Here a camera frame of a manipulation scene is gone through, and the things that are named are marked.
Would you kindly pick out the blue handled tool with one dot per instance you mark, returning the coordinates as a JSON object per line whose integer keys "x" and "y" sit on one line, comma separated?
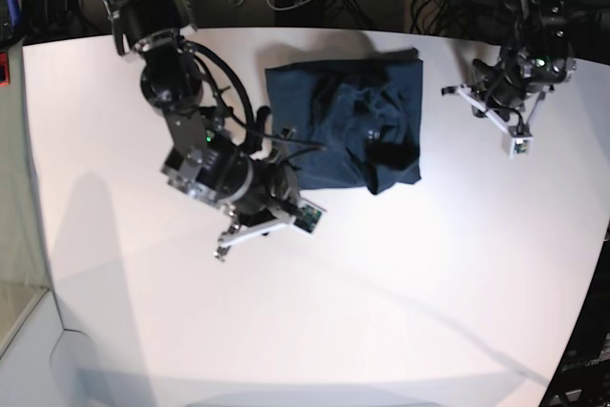
{"x": 15, "y": 13}

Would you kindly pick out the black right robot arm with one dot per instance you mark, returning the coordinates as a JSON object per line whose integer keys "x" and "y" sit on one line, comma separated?
{"x": 180, "y": 74}

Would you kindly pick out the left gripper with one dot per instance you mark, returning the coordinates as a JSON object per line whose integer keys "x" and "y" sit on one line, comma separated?
{"x": 534, "y": 57}

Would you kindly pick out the red black device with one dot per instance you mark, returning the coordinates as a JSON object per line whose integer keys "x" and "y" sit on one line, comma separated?
{"x": 4, "y": 69}

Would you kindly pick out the dark blue t-shirt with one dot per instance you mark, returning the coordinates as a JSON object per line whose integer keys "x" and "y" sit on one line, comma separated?
{"x": 366, "y": 112}

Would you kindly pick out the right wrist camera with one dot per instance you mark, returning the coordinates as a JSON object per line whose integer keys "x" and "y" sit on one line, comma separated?
{"x": 307, "y": 217}

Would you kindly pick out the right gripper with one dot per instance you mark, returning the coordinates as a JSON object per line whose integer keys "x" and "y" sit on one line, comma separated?
{"x": 206, "y": 165}

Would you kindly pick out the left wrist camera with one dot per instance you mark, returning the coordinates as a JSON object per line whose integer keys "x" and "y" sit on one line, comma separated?
{"x": 516, "y": 144}

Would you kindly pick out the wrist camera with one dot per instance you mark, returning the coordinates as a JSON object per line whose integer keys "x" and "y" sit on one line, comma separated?
{"x": 516, "y": 144}
{"x": 307, "y": 217}

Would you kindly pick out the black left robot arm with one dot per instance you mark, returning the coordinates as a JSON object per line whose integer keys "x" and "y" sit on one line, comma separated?
{"x": 534, "y": 58}

